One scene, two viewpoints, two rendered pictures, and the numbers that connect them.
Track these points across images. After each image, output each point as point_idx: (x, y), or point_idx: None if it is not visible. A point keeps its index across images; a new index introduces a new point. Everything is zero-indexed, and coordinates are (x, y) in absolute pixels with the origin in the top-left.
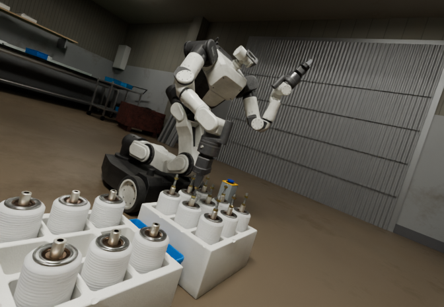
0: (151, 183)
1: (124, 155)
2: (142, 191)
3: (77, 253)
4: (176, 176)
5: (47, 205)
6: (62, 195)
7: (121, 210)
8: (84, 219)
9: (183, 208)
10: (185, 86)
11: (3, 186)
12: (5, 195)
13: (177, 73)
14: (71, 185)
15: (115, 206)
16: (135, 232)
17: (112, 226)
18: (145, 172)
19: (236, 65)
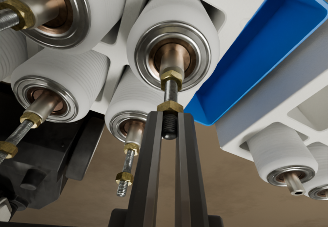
0: (55, 154)
1: (13, 206)
2: (87, 146)
3: None
4: (127, 187)
5: (163, 163)
6: (134, 168)
7: (297, 150)
8: (326, 159)
9: (213, 71)
10: None
11: (162, 187)
12: (174, 180)
13: None
14: (109, 174)
15: (315, 163)
16: (302, 101)
17: (296, 129)
18: (13, 173)
19: None
